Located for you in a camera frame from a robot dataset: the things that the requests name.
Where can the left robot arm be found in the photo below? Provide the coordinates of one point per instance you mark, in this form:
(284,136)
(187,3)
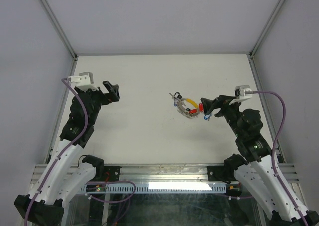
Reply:
(46,202)

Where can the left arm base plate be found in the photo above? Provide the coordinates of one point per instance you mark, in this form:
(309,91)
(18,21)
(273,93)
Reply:
(110,174)

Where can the aluminium frame post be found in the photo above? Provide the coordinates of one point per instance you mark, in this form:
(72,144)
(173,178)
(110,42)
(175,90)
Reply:
(57,27)
(267,27)

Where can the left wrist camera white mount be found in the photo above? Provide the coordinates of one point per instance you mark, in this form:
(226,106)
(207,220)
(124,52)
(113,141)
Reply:
(84,81)

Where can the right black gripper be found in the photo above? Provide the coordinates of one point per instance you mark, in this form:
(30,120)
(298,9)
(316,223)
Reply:
(222,101)

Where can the large keyring with yellow grip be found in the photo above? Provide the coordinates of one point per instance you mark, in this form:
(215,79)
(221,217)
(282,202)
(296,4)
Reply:
(187,107)

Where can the right aluminium frame post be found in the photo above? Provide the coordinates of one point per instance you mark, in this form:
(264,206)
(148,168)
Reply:
(267,27)

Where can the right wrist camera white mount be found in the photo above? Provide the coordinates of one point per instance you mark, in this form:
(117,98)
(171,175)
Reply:
(242,93)

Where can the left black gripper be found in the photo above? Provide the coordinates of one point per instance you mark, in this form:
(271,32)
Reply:
(112,95)

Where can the aluminium mounting rail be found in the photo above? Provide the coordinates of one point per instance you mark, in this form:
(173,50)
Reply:
(142,173)

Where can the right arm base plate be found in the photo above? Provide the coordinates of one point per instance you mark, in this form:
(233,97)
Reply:
(219,173)

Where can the left aluminium frame post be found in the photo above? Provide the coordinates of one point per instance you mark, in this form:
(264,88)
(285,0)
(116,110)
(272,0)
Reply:
(57,27)

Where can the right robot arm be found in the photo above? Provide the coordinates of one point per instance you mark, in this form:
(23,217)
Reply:
(255,166)

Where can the slotted white cable duct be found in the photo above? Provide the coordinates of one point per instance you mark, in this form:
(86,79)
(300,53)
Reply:
(159,188)

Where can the key with blue tag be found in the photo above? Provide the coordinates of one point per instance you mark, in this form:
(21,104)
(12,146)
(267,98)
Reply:
(207,117)

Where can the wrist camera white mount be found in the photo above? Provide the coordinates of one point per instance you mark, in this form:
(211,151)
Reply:
(242,93)
(84,81)

